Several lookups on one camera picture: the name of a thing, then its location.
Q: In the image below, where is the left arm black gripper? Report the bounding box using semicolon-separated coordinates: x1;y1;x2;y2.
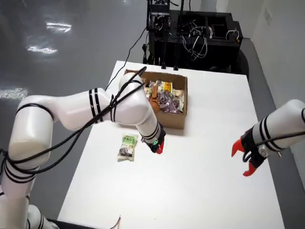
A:
142;124;166;156

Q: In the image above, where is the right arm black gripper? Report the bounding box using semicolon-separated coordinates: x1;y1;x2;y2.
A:
230;129;265;177

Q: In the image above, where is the purple patterned snack packet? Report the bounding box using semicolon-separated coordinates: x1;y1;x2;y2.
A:
158;91;173;108
164;98;181;113

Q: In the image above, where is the grey wrist module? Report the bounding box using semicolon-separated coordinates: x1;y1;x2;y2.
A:
258;144;270;158

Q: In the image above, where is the brown cardboard box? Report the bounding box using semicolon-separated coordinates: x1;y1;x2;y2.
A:
125;69;188;130

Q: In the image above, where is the flat brown cake pack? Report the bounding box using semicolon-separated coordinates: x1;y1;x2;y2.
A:
149;99;161;113

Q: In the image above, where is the tall black stand pole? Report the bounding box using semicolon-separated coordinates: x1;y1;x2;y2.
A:
173;0;180;71

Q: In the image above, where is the black equipment cart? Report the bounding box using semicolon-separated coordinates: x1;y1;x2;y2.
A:
142;9;250;79

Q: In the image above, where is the black electronics unit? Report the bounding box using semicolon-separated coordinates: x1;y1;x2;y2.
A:
147;0;172;31

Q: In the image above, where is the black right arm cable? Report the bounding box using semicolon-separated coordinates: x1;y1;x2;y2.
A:
242;130;305;163

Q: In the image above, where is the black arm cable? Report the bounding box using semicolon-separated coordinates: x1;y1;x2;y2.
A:
242;130;305;163
0;66;147;174

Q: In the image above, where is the coloured wire bundle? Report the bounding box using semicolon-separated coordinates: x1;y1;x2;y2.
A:
108;214;122;229

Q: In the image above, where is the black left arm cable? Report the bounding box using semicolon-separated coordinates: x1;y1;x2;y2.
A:
0;66;147;174

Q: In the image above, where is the black floor cable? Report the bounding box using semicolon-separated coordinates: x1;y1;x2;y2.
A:
104;25;149;90

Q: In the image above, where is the white wire bundle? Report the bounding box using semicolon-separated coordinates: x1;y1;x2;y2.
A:
182;35;208;60

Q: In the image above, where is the single white wire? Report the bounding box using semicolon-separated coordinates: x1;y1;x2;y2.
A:
225;28;239;41

